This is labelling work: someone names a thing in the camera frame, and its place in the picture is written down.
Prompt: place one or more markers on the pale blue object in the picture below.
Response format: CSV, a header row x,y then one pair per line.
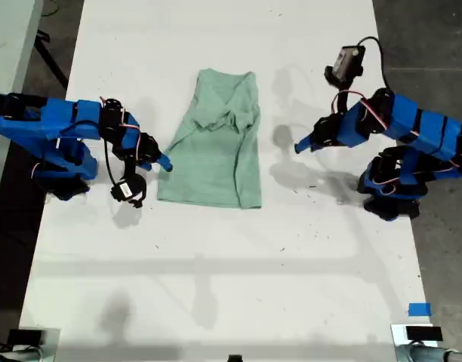
x,y
23,356
419,354

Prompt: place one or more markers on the pale side table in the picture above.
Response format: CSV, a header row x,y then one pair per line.
x,y
8,45

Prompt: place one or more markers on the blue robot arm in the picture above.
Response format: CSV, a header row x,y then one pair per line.
x,y
423,128
65,120

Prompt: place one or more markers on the black camera box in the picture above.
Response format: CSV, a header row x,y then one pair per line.
x,y
124,190
346,62

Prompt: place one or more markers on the black camera stalk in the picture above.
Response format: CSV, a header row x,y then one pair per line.
x,y
342,102
130,169

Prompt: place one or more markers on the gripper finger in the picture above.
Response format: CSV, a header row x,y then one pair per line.
x,y
303,144
165,162

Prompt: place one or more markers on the blue tape strip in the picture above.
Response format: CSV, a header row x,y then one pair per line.
x,y
419,309

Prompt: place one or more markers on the black stand leg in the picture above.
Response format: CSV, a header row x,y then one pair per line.
x,y
50,60

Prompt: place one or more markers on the small black box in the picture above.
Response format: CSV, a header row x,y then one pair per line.
x,y
423,333
25,336

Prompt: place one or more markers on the white plate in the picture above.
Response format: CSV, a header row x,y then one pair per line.
x,y
398,333

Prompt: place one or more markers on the grey metal plate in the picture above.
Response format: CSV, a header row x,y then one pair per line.
x,y
51,339

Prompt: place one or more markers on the pale green T-shirt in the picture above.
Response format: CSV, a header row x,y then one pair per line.
x,y
208,169

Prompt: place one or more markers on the black clip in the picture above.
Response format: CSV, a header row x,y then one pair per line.
x,y
235,358

